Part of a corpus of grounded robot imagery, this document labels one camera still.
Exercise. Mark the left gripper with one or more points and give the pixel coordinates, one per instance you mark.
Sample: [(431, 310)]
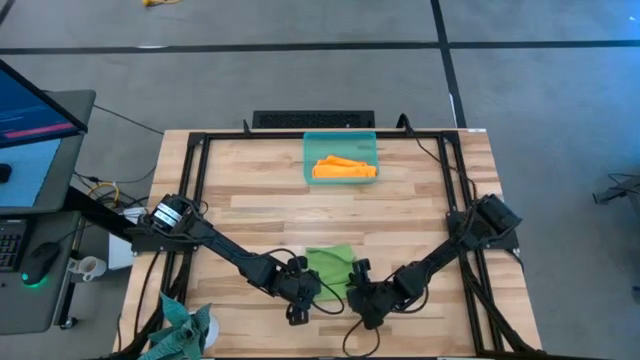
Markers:
[(300, 291)]

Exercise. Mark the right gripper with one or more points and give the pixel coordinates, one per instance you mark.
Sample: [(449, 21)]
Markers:
[(372, 299)]

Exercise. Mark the green microfiber towel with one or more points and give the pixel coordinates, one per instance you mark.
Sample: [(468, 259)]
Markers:
[(330, 270)]

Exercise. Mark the orange microfiber towel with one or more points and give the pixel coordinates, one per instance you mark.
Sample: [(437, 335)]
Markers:
[(345, 171)]

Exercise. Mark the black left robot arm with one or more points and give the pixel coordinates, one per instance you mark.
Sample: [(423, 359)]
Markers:
[(235, 255)]

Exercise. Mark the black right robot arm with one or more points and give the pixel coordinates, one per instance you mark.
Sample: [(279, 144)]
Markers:
[(440, 255)]

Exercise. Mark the teal plastic basket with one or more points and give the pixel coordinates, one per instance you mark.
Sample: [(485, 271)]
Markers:
[(340, 142)]

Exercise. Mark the white plant pot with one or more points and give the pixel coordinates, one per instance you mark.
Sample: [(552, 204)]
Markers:
[(214, 330)]

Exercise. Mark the teal artificial plant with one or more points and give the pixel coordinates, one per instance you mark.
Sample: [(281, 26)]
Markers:
[(175, 335)]

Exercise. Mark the white box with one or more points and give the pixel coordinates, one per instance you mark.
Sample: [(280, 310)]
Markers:
[(120, 255)]

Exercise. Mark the white label sticker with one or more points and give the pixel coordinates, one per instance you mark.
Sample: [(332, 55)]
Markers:
[(477, 130)]

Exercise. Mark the black angled bar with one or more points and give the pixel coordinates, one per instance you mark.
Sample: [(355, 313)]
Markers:
[(95, 207)]

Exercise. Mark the grey computer desk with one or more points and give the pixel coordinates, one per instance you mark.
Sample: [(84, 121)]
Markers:
[(75, 150)]

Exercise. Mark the black computer mouse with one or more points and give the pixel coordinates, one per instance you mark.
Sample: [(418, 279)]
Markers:
[(39, 262)]

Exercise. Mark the black stand leg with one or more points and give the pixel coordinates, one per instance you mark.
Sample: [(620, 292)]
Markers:
[(620, 187)]

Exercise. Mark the black keyboard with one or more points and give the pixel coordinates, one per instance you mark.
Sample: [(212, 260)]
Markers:
[(10, 245)]

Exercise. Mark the computer monitor blue screen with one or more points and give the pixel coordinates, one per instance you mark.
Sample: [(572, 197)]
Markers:
[(35, 112)]

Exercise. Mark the small black puck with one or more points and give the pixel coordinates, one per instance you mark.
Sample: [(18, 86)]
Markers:
[(4, 173)]

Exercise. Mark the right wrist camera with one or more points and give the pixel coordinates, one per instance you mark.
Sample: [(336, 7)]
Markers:
[(373, 322)]

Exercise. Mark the black metal table frame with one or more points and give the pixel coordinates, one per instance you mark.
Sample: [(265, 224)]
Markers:
[(250, 135)]

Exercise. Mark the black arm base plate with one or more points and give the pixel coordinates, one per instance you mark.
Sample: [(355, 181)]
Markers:
[(145, 242), (505, 240)]

